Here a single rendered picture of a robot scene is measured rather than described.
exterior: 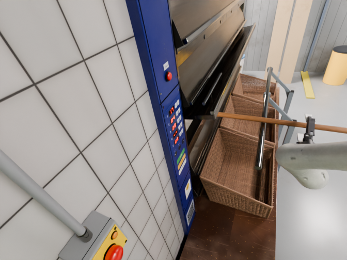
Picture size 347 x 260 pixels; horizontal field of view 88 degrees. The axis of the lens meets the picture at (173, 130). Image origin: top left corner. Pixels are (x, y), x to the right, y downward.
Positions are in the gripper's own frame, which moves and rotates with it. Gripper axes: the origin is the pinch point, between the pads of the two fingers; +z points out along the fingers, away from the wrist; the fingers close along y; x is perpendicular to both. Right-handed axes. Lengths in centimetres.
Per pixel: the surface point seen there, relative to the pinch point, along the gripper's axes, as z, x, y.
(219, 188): -27, -39, 42
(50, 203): -92, -52, -46
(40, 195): -92, -52, -48
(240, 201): -27, -25, 50
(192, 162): -28, -56, 18
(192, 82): -20, -55, -32
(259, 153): -26.3, -20.1, 1.6
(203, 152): -14, -54, 24
